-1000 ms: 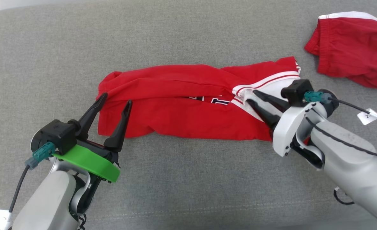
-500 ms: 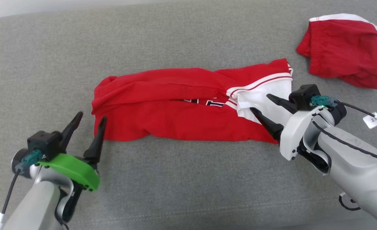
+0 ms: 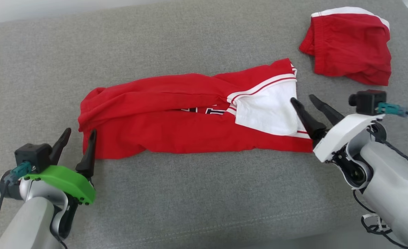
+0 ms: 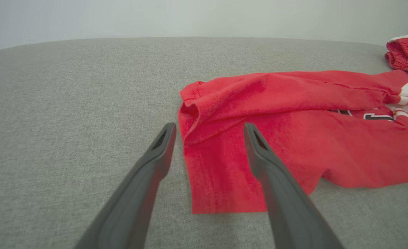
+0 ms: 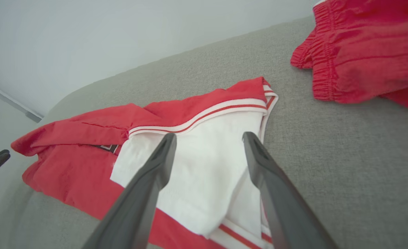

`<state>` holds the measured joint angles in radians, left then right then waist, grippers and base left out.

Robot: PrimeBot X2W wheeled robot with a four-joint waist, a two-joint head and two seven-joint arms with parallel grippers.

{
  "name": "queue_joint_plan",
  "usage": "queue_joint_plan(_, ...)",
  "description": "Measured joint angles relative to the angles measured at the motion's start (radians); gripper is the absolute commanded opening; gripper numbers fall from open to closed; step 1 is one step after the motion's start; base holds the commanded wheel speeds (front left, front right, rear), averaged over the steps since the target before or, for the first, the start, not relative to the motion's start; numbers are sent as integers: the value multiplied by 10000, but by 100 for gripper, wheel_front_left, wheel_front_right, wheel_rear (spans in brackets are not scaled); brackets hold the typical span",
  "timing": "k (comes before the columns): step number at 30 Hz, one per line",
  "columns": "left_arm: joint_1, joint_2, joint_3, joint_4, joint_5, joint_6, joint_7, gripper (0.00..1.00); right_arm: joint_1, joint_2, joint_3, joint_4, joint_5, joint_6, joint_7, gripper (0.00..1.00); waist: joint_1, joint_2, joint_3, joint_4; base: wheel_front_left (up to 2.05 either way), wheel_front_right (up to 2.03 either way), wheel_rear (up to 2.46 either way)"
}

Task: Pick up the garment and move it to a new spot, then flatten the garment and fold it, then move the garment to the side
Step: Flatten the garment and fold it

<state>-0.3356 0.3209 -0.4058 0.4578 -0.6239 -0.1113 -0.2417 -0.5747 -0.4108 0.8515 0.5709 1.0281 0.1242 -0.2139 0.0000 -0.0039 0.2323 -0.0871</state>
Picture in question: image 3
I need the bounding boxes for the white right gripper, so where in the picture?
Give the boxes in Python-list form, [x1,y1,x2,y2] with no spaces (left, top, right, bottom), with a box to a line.
[290,94,384,164]

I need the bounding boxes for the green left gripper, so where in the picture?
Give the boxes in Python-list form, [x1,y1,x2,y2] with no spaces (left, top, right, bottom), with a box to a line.
[24,128,97,205]

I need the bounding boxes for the red shorts with white stripe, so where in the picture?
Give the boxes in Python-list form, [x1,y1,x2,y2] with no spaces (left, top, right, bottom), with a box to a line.
[299,7,392,86]

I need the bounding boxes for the red basketball jersey number 23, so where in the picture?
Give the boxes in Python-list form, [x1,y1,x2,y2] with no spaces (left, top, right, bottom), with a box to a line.
[78,58,314,159]

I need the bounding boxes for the grey fabric sofa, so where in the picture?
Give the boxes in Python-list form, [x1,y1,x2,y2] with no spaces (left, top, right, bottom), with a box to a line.
[0,0,408,249]

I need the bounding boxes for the teal left camera connector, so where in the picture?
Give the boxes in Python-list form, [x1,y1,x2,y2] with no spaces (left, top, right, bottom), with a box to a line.
[4,161,33,186]

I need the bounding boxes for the teal camera connector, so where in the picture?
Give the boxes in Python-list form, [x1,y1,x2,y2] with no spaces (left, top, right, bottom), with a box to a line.
[376,102,408,118]
[4,161,33,186]

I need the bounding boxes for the teal right camera connector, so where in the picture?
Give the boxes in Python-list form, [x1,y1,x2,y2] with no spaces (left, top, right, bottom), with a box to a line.
[376,102,408,118]

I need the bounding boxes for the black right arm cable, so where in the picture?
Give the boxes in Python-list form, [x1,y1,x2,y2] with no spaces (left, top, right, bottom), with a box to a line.
[367,128,408,173]

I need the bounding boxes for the black cable bundle with tags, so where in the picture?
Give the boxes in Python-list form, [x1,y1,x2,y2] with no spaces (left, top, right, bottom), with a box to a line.
[353,199,408,249]

